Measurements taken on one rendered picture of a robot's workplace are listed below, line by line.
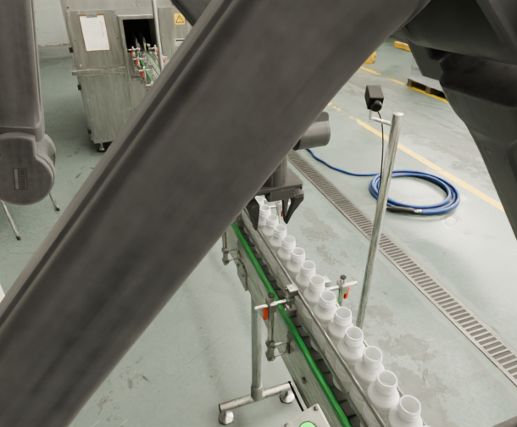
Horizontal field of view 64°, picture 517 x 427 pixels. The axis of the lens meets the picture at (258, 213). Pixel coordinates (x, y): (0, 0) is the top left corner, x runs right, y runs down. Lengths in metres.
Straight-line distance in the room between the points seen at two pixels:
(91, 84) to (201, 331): 2.96
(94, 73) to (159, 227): 4.42
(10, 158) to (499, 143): 0.54
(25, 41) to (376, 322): 2.33
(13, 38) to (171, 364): 1.98
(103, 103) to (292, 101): 4.54
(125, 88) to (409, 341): 3.57
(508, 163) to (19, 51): 0.52
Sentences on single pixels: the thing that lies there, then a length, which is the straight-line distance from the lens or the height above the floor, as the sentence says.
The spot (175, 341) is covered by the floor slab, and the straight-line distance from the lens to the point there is 2.46.
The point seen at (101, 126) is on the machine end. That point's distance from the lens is 4.76.
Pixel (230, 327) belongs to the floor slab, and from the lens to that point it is 2.49.
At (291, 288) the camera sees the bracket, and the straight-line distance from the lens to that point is 1.07.
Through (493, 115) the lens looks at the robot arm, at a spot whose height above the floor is 1.76.
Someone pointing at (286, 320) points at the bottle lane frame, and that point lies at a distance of 1.16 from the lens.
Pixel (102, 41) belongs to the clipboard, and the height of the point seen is 1.14.
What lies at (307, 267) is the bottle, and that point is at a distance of 1.09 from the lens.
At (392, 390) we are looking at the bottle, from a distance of 0.86.
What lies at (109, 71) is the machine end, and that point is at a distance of 4.57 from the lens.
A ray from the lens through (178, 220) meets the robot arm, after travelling 0.16.
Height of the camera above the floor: 1.83
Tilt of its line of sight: 32 degrees down
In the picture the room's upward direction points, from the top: straight up
